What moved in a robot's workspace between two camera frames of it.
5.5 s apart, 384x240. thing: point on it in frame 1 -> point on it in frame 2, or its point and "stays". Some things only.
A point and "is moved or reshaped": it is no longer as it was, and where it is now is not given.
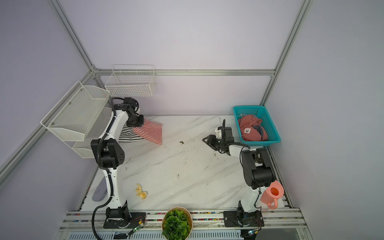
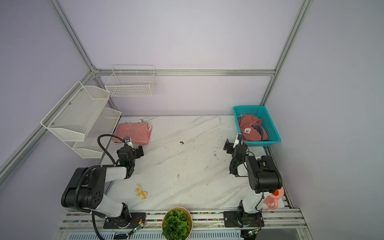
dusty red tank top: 246,123 stays
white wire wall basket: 131,80 stays
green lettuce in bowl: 177,223 stays
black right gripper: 211,142 -> 229,146
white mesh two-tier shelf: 79,117 stays
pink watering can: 270,195 stays
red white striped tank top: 150,131 is moved or reshaped
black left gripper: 141,122 -> 141,152
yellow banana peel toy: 142,194 stays
